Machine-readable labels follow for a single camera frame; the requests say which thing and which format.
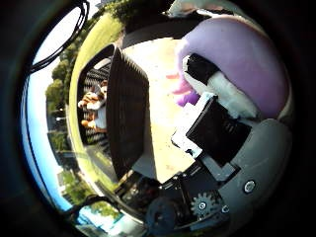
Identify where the purple and pink plush toy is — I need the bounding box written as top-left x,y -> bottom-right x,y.
165,14 -> 291,120

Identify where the doll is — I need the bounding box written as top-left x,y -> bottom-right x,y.
80,106 -> 109,134

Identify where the brown and white plush dog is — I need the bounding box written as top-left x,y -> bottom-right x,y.
77,80 -> 109,112

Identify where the black plastic laundry basket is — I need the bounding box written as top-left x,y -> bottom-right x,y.
76,43 -> 151,183

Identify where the black looped cable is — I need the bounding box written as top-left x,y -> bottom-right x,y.
29,0 -> 91,74

